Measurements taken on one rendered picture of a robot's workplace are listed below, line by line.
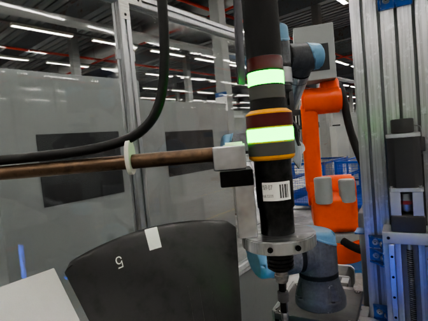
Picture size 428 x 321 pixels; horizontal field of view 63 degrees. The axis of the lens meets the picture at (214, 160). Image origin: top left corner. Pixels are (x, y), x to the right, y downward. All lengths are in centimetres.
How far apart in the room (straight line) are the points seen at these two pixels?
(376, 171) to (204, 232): 80
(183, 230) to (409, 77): 88
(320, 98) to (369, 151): 316
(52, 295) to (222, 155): 43
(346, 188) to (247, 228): 387
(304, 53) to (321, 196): 320
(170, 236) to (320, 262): 67
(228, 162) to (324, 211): 393
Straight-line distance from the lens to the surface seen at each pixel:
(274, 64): 32
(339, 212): 425
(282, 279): 35
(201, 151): 33
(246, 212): 32
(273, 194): 32
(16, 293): 65
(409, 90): 118
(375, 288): 129
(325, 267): 109
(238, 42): 35
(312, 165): 442
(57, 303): 66
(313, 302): 112
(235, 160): 31
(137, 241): 48
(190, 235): 48
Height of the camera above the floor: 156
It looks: 3 degrees down
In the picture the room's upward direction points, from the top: 5 degrees counter-clockwise
